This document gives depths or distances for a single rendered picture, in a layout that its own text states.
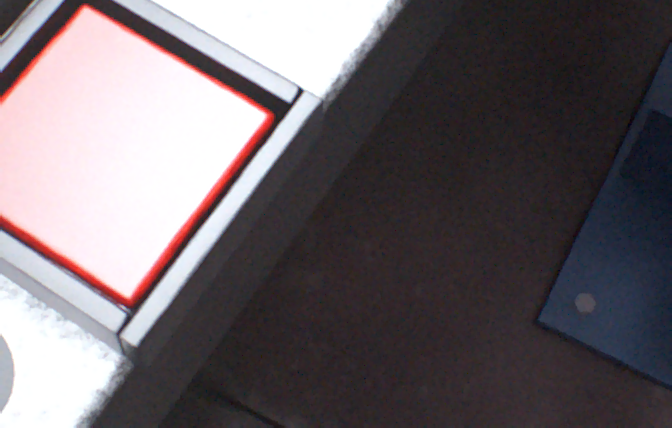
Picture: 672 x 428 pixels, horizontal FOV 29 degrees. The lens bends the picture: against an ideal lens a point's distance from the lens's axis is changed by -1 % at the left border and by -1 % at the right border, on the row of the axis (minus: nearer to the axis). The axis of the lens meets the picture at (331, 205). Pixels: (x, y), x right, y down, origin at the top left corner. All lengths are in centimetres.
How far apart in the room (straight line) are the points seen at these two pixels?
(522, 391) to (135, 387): 98
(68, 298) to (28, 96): 6
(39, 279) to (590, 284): 105
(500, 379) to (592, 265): 15
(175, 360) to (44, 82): 8
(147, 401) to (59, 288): 5
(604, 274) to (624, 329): 6
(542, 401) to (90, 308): 101
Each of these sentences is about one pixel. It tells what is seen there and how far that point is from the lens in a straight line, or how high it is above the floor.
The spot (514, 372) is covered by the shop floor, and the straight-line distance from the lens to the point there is 128.
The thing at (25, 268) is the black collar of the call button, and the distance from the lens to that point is 30.
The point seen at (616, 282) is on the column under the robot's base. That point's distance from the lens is 132.
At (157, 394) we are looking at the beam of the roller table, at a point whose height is 88.
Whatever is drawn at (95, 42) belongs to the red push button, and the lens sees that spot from 33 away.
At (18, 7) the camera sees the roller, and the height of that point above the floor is 90.
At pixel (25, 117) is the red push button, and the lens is 32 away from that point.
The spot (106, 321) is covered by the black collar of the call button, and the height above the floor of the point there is 93.
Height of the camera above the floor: 121
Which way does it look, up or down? 65 degrees down
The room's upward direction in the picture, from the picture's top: 4 degrees clockwise
